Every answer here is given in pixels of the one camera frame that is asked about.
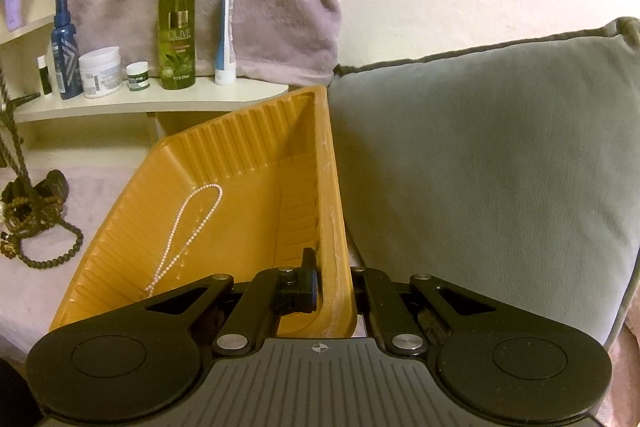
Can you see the small green-lidded jar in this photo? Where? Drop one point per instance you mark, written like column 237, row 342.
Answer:
column 137, row 78

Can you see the grey pillow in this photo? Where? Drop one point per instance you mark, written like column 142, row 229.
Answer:
column 475, row 167

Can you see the green spray bottle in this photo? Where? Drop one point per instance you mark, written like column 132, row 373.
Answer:
column 176, row 37

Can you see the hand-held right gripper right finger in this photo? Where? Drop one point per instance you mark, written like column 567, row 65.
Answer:
column 371, row 294

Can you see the blue spray bottle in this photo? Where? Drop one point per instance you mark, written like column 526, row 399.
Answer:
column 66, row 57

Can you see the yellow ribbed plastic tray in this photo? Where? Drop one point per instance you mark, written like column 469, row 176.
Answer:
column 250, row 187

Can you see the cream rounded shelf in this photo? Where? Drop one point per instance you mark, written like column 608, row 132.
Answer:
column 165, row 99

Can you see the black jewelry stand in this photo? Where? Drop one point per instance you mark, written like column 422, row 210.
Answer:
column 22, row 102

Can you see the blue and white tube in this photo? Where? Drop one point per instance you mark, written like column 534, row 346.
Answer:
column 226, row 42

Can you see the small dark bottle white cap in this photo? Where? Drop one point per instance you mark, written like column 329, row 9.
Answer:
column 45, row 79

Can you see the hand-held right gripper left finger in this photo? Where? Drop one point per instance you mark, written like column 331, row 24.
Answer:
column 305, row 287

